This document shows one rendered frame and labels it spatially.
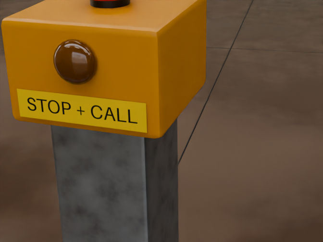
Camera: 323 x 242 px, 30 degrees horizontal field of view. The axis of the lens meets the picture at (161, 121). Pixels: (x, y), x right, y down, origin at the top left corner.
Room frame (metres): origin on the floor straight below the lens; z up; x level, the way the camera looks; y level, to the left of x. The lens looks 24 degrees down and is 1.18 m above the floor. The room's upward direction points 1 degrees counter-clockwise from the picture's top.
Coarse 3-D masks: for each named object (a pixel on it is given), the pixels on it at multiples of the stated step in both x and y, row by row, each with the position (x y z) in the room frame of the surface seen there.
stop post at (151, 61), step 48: (48, 0) 0.46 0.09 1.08; (96, 0) 0.44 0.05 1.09; (144, 0) 0.46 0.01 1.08; (192, 0) 0.46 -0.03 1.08; (48, 48) 0.40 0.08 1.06; (96, 48) 0.39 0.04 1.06; (144, 48) 0.38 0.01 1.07; (192, 48) 0.44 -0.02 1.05; (48, 96) 0.40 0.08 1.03; (96, 96) 0.39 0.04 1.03; (144, 96) 0.38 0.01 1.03; (192, 96) 0.44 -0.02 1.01; (96, 144) 0.41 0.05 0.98; (144, 144) 0.40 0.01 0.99; (96, 192) 0.41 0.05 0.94; (144, 192) 0.40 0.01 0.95; (96, 240) 0.41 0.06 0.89; (144, 240) 0.40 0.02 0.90
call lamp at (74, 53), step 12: (60, 48) 0.39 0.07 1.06; (72, 48) 0.38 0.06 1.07; (84, 48) 0.38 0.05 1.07; (60, 60) 0.39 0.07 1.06; (72, 60) 0.38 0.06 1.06; (84, 60) 0.38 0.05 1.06; (96, 60) 0.39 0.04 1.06; (60, 72) 0.39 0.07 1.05; (72, 72) 0.38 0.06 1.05; (84, 72) 0.38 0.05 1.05
